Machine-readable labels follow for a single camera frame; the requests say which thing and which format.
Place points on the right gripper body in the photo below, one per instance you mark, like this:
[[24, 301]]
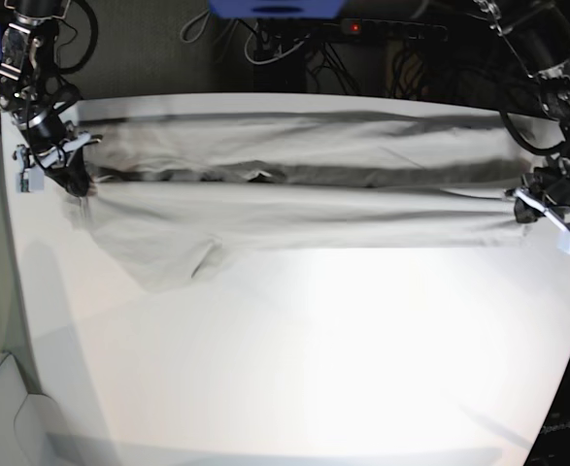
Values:
[[56, 150]]

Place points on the light grey t-shirt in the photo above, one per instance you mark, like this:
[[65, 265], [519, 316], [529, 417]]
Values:
[[175, 199]]

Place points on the blue box overhead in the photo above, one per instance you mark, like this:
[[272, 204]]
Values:
[[276, 8]]

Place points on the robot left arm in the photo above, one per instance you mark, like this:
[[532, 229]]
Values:
[[538, 35]]

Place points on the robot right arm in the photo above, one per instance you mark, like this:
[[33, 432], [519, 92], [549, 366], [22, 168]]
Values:
[[35, 93]]

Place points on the black power strip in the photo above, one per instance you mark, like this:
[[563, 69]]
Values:
[[375, 29]]

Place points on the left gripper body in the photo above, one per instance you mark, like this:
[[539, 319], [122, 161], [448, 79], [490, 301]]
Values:
[[546, 190]]

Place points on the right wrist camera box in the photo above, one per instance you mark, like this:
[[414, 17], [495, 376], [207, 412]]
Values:
[[30, 180]]

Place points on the grey side cabinet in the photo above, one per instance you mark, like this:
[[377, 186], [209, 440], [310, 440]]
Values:
[[24, 438]]

